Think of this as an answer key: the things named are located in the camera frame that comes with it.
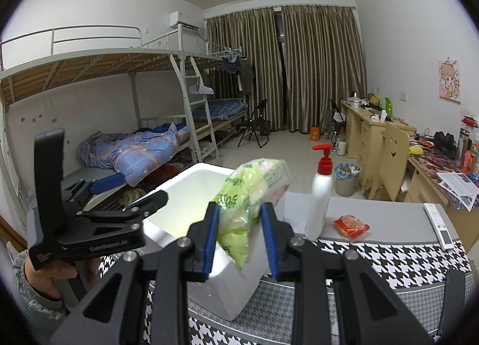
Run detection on cartoon wall poster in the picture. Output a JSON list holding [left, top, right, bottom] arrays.
[[437, 56, 462, 105]]

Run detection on white bed ladder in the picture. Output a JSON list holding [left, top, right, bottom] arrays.
[[170, 53, 220, 165]]

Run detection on white metal bunk bed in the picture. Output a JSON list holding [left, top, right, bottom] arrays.
[[0, 25, 256, 226]]

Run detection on crumpled clothes pile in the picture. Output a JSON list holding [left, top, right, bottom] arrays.
[[119, 165, 181, 208]]

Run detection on white clothes hanger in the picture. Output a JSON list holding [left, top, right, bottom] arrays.
[[189, 77, 215, 96]]

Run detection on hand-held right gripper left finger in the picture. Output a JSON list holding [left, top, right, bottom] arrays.
[[50, 201, 221, 345]]

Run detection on black folding chair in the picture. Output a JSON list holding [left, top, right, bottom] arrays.
[[237, 99, 272, 149], [319, 99, 347, 141]]

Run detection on white remote control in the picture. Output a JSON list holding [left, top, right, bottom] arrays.
[[422, 202, 456, 250]]

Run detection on person's left hand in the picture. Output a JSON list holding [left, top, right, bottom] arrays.
[[22, 256, 78, 301]]

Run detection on grey trash bin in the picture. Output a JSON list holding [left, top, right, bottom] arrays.
[[334, 161, 362, 197]]

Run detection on blue checked mattress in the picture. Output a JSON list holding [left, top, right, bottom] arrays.
[[204, 99, 248, 121]]

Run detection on red snack packet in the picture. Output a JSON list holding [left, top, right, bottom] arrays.
[[333, 214, 371, 243]]

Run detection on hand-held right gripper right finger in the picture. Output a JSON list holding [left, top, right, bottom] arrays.
[[260, 202, 435, 345]]

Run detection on white foam box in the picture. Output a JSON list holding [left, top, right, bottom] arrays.
[[131, 162, 286, 322]]

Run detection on brown curtain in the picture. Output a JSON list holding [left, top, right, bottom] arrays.
[[206, 7, 285, 133], [280, 4, 368, 135]]

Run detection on printed paper sheets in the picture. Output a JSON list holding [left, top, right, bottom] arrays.
[[437, 171, 479, 212]]

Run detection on houndstooth tablecloth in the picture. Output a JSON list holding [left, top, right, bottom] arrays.
[[142, 195, 474, 345]]

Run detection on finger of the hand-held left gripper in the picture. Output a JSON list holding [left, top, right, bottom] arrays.
[[76, 190, 169, 225], [61, 172, 126, 206]]

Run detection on blue checked quilt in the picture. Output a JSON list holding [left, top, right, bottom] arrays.
[[77, 122, 191, 186]]

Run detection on black headphones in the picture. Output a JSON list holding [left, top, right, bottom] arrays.
[[433, 130, 458, 157]]

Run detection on black smartphone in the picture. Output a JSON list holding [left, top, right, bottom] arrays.
[[436, 267, 468, 335]]

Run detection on wooden desk with patterned cover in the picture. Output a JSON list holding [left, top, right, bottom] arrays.
[[404, 142, 479, 227]]

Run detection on white pump bottle red cap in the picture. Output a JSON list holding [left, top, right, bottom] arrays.
[[304, 142, 334, 241]]

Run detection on person's left forearm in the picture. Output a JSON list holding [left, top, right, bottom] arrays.
[[10, 248, 72, 338]]

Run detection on wooden desk with drawers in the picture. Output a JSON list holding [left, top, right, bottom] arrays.
[[340, 100, 418, 182]]

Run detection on green plastic packet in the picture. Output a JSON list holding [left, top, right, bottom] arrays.
[[216, 157, 293, 271]]

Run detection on white air conditioner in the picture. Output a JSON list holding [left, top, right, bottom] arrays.
[[169, 10, 201, 32]]

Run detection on group of toiletry bottles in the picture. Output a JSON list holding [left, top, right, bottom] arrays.
[[458, 115, 479, 186]]

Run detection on wooden chair with smiley cutout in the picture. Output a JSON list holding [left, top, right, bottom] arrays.
[[361, 120, 411, 202]]

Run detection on hanging dark clothes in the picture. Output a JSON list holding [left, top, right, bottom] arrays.
[[219, 56, 255, 94]]

